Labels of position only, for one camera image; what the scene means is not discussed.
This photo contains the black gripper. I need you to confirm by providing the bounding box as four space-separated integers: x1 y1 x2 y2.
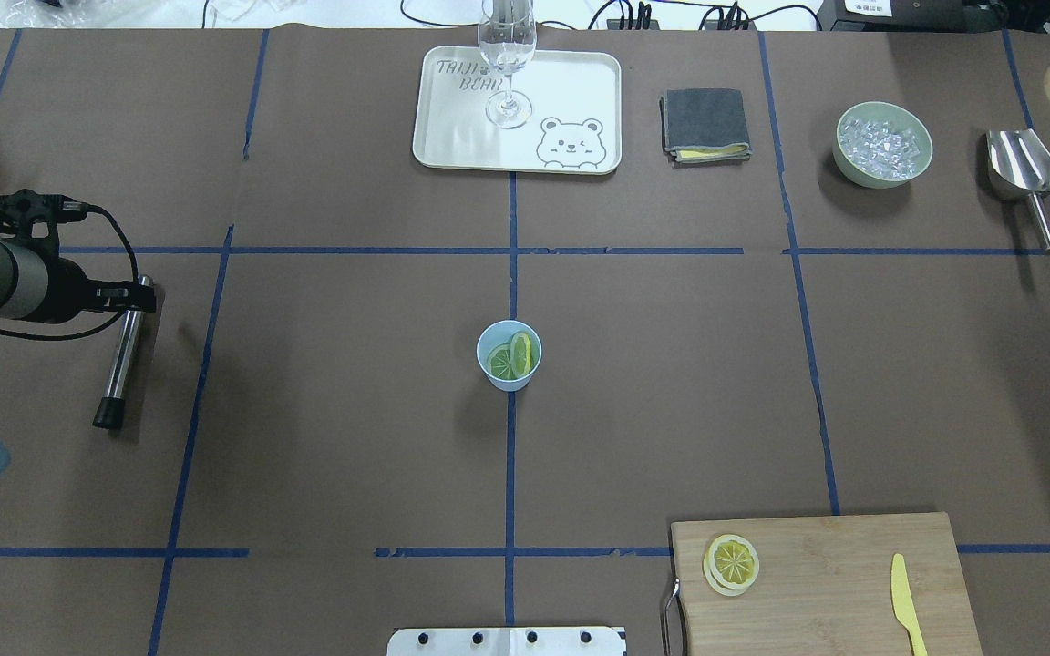
46 258 158 323

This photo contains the steel muddler with black tip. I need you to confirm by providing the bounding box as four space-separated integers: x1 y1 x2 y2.
92 310 150 431

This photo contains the light blue plastic cup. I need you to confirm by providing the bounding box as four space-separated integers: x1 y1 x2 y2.
476 320 543 392

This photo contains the green lime slice in cup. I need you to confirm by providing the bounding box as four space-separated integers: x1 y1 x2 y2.
485 342 520 381

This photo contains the lemon slice on board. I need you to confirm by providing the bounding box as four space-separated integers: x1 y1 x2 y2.
704 533 761 597

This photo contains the clear wine glass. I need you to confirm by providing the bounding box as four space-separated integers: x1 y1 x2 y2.
478 1 537 129

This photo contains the cream bear tray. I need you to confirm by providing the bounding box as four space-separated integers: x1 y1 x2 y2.
412 46 623 175

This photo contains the black power strip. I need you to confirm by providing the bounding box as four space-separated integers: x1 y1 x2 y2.
604 1 660 31

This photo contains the grey folded cloth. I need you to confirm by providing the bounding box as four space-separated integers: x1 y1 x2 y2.
660 88 753 165

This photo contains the green bowl of ice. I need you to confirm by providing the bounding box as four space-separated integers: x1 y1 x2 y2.
832 101 935 190

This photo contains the wooden cutting board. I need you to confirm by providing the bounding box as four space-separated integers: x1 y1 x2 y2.
660 512 981 655

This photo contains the black box with label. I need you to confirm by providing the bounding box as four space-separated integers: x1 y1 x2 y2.
818 1 1007 33

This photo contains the yellow plastic knife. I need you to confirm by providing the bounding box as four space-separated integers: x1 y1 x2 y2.
889 553 928 656

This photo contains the metal ice scoop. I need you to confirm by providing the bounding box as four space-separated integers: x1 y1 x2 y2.
986 128 1050 254

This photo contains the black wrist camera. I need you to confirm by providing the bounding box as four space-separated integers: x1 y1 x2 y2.
0 190 90 261

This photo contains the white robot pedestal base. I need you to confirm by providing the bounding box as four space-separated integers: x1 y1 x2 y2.
386 626 628 655

